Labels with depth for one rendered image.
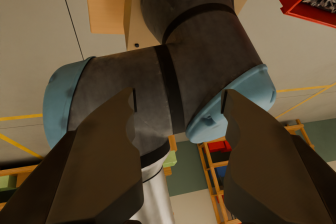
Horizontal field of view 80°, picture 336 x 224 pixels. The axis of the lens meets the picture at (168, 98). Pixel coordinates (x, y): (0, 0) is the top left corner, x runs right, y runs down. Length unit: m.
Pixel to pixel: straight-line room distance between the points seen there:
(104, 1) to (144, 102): 0.29
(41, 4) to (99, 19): 1.13
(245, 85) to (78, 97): 0.17
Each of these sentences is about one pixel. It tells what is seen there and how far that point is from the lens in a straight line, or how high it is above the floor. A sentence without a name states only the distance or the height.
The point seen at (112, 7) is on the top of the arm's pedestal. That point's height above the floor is 0.85.
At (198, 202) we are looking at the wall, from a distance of 5.48.
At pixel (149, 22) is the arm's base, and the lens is 0.33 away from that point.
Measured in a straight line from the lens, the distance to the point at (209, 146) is 5.17.
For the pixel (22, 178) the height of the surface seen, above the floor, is 0.36.
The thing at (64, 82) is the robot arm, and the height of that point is 1.09.
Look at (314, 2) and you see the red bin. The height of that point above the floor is 0.88.
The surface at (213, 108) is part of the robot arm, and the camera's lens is 0.21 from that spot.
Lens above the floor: 1.21
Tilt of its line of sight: 25 degrees down
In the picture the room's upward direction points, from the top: 168 degrees clockwise
